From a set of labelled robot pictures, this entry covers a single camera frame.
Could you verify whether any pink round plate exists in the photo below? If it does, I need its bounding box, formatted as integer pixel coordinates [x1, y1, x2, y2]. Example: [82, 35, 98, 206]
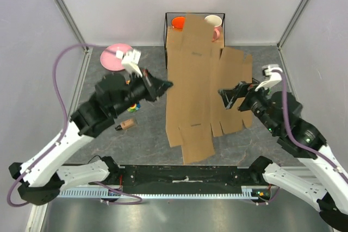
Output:
[100, 43, 133, 72]

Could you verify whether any black wire wooden shelf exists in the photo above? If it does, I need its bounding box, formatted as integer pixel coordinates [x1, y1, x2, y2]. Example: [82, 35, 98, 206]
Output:
[163, 12, 226, 68]

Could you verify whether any lower rainbow flower plush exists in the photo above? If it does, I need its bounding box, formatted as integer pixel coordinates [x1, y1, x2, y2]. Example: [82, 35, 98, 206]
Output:
[127, 103, 141, 112]

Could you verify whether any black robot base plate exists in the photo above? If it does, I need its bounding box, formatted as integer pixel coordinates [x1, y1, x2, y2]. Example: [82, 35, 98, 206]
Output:
[109, 165, 268, 188]

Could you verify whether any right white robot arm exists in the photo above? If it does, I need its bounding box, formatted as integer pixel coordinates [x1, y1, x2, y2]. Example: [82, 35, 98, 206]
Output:
[218, 81, 347, 231]

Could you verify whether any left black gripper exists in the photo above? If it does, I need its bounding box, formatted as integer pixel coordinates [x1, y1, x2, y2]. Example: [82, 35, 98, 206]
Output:
[113, 67, 175, 117]

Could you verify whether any brown cardboard box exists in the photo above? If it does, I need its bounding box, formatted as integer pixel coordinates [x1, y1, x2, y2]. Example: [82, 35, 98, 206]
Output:
[166, 14, 253, 165]

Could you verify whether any pink ceramic mug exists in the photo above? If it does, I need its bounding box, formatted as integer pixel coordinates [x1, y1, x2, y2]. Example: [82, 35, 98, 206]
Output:
[204, 15, 222, 41]

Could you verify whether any orange enamel mug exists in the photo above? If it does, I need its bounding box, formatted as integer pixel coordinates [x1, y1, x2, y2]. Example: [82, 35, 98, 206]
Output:
[171, 16, 186, 32]

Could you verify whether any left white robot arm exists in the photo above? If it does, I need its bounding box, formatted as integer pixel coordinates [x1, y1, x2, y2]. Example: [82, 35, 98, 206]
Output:
[9, 68, 173, 206]

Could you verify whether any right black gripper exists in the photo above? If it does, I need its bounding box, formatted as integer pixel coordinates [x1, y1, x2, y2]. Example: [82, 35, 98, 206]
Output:
[218, 79, 280, 134]

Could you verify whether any slotted cable duct rail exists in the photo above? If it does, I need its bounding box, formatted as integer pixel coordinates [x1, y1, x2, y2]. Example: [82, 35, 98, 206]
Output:
[58, 186, 270, 200]

